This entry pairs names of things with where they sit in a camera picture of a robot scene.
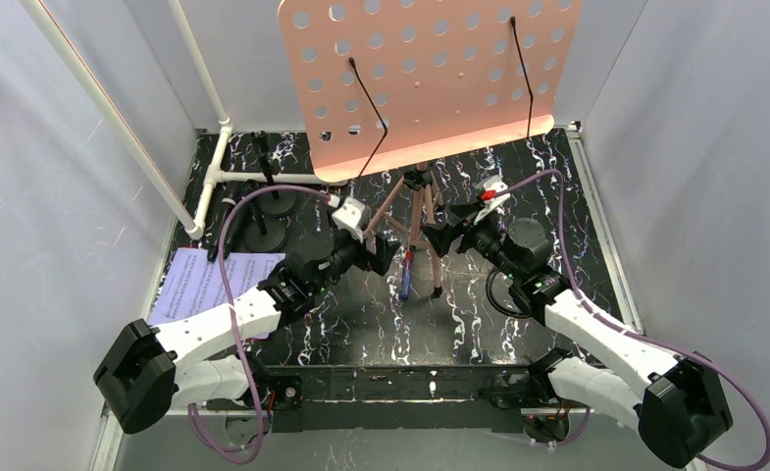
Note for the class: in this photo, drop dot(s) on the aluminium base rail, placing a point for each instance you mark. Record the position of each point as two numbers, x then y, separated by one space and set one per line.
479 417

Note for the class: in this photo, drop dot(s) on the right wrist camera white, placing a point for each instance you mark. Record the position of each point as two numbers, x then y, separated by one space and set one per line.
494 195

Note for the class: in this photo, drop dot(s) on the white PVC pipe frame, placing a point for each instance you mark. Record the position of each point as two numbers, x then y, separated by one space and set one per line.
107 54

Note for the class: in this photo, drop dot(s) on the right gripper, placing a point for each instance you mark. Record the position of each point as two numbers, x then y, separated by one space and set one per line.
460 233

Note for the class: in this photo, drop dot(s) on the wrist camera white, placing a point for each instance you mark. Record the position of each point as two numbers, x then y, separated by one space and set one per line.
494 195
350 214

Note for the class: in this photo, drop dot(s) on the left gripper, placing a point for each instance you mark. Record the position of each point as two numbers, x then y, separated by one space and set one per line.
370 249

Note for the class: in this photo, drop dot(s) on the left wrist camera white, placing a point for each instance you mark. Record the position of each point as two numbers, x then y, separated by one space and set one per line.
350 214

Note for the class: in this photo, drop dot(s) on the white sheet music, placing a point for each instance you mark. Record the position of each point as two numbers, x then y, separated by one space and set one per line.
193 285

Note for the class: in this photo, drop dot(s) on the blue red screwdriver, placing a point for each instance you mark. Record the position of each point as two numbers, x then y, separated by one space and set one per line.
406 273

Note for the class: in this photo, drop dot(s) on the pink tripod music stand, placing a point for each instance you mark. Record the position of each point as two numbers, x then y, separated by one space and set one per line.
384 85

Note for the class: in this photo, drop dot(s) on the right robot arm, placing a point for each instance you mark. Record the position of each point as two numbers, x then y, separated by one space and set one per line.
676 405

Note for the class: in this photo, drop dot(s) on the black microphone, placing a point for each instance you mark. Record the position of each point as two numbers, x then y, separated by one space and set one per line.
236 227
214 230

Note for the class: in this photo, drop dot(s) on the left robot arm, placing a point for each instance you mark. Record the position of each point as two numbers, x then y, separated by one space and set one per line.
148 369

